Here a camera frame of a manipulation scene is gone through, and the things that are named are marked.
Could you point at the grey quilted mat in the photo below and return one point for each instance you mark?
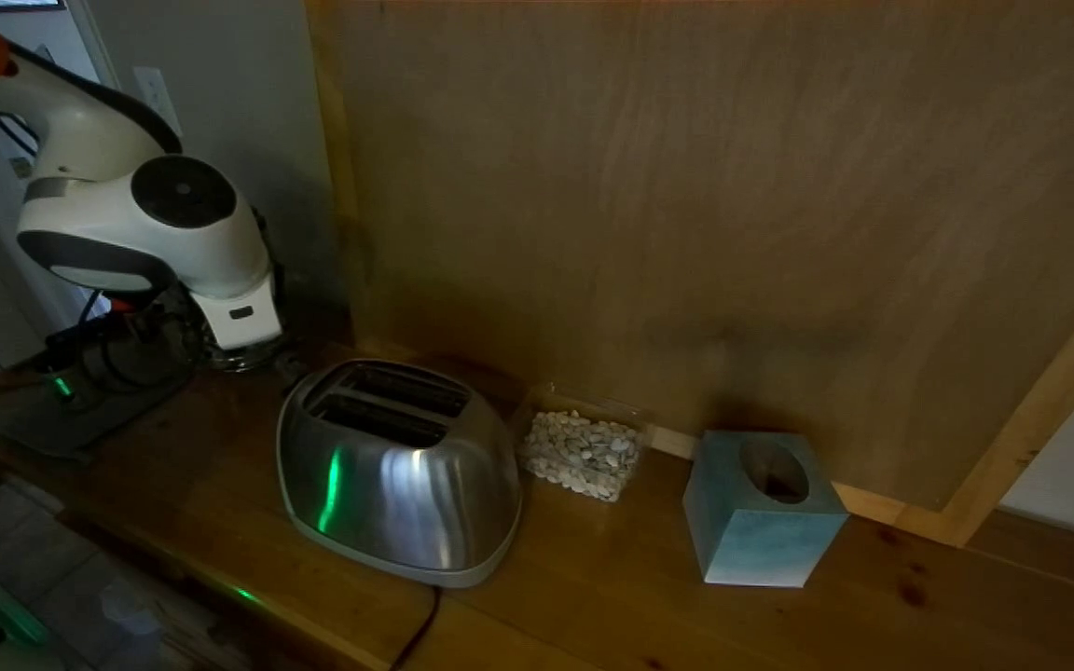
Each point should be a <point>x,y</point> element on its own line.
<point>52,415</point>

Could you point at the large wooden back panel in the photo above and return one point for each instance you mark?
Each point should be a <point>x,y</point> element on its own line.
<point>749,211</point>

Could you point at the stainless steel toaster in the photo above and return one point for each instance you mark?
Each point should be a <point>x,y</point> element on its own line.
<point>399,479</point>

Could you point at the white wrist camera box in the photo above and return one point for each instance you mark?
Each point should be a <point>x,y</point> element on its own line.
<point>241,320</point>

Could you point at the white wall switch plate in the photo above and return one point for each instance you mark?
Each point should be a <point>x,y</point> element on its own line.
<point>158,96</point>

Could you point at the blue tissue box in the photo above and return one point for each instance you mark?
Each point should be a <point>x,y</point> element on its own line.
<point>754,525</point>

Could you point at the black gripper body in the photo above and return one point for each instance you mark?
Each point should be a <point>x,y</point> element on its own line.
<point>138,339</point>

